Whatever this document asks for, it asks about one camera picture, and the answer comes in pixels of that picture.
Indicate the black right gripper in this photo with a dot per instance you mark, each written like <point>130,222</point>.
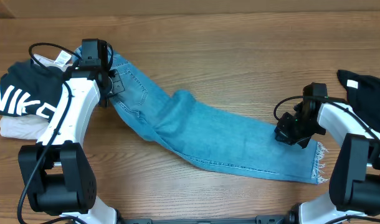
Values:
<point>287,134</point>

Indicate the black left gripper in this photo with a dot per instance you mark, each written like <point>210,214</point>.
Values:
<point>119,86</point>

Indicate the blue denim jeans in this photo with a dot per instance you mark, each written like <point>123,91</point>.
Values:
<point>209,138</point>

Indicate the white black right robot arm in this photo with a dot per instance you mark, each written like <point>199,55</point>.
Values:
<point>354,189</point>

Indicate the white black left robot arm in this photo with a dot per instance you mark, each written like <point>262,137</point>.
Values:
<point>58,178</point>

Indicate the black garment right side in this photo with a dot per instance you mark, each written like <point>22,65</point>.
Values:
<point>363,94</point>

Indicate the black shirt white letters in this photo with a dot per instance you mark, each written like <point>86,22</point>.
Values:
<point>27,89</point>

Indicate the folded beige garment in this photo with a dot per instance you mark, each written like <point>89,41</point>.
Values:
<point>23,127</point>

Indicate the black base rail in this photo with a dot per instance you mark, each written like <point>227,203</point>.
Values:
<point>259,219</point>

